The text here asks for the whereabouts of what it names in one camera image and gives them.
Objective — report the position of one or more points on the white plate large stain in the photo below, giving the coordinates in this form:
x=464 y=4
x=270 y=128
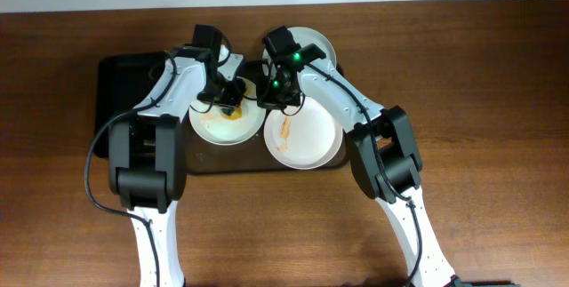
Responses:
x=305 y=141

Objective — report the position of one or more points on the white plate small stain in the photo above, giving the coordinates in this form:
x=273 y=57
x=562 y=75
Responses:
x=212 y=127

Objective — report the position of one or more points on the brown serving tray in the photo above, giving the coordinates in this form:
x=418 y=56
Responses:
x=251 y=155

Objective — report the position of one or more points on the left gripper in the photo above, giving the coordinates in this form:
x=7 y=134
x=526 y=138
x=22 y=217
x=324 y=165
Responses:
x=220 y=97

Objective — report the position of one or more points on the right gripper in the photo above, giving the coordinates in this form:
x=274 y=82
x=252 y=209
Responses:
x=278 y=100

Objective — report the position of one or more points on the pale blue plate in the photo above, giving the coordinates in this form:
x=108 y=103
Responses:
x=305 y=36

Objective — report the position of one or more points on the black rectangular tray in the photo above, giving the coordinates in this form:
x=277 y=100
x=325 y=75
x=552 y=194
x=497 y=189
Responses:
x=124 y=81

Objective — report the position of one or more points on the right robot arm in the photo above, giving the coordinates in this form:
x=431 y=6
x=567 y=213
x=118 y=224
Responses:
x=384 y=157

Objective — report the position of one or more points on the green and yellow sponge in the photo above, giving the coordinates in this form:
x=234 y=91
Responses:
x=231 y=113

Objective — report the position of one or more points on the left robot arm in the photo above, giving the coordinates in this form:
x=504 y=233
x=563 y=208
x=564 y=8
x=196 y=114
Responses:
x=146 y=153

